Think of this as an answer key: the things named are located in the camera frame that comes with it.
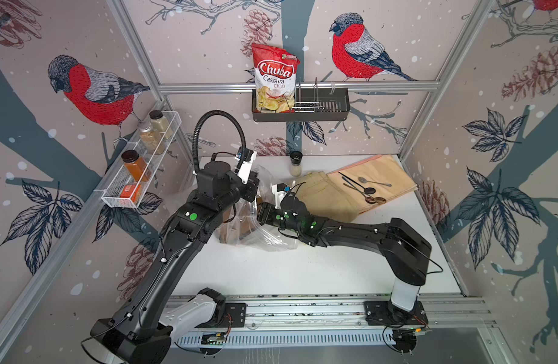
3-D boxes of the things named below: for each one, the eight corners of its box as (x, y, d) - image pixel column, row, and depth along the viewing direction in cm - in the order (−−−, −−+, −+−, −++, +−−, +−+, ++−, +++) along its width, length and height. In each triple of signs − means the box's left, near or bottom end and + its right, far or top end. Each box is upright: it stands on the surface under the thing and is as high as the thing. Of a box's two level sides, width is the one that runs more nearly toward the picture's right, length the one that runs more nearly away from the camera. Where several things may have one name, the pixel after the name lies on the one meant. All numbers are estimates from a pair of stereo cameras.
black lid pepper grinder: (290, 176, 114) (290, 162, 105) (290, 164, 119) (290, 150, 110) (301, 176, 114) (302, 162, 105) (300, 164, 119) (301, 150, 110)
